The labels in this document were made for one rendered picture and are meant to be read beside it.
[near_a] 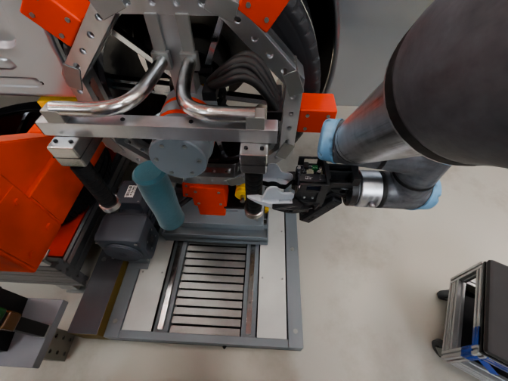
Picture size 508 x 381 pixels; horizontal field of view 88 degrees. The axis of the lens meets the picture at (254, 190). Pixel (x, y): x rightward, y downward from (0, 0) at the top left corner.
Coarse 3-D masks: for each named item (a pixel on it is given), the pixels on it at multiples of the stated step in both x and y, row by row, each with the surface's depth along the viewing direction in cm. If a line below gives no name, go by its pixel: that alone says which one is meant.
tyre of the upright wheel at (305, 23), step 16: (304, 0) 65; (288, 16) 55; (304, 16) 57; (288, 32) 57; (304, 32) 57; (64, 48) 63; (304, 48) 60; (96, 64) 66; (304, 64) 63; (320, 64) 64; (320, 80) 67
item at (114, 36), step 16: (128, 16) 71; (112, 32) 61; (128, 32) 76; (112, 48) 68; (128, 48) 79; (144, 48) 65; (208, 48) 63; (112, 64) 71; (128, 64) 80; (208, 64) 66; (112, 80) 71; (128, 80) 71; (160, 80) 72; (112, 96) 73; (160, 96) 95; (224, 96) 73; (240, 96) 73; (256, 96) 74; (128, 112) 79; (144, 112) 86; (224, 144) 90; (208, 160) 91; (224, 160) 91
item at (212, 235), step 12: (180, 192) 140; (264, 216) 131; (180, 228) 127; (192, 228) 127; (204, 228) 127; (216, 228) 127; (264, 228) 125; (180, 240) 129; (192, 240) 128; (204, 240) 127; (216, 240) 127; (228, 240) 126; (240, 240) 125; (252, 240) 125; (264, 240) 124
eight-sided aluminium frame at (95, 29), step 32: (96, 0) 47; (128, 0) 48; (160, 0) 46; (192, 0) 46; (224, 0) 46; (96, 32) 51; (256, 32) 50; (64, 64) 57; (288, 64) 54; (96, 96) 69; (288, 96) 60; (288, 128) 69
